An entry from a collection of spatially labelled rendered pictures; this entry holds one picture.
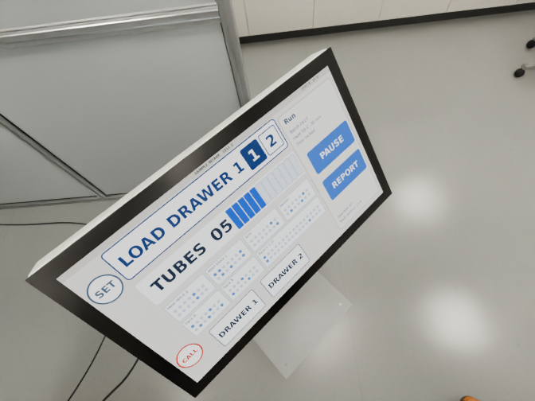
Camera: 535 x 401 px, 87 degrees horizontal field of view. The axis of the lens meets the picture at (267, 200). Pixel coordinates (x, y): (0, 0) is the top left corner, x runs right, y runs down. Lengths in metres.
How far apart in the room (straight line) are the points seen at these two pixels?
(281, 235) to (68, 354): 1.55
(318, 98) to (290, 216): 0.20
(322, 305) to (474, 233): 0.90
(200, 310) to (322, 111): 0.37
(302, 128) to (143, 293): 0.34
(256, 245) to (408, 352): 1.22
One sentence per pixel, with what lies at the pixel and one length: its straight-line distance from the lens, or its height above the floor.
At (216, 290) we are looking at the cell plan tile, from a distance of 0.46.
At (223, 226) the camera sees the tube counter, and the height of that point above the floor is 1.11.
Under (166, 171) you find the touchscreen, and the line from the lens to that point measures 0.39.
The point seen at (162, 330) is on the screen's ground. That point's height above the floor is 1.07.
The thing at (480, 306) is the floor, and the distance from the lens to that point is 1.74.
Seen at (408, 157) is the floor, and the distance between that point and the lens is 1.94.
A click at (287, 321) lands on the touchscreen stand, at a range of 1.46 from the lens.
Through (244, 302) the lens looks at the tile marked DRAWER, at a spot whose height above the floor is 1.01.
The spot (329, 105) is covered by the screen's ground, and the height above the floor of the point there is 1.14.
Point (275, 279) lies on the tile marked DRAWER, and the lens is 0.50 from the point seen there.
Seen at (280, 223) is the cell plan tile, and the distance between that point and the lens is 0.47.
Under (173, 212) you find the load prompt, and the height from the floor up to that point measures 1.16.
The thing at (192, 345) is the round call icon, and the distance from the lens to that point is 0.50.
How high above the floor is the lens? 1.50
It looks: 63 degrees down
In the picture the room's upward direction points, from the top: 12 degrees counter-clockwise
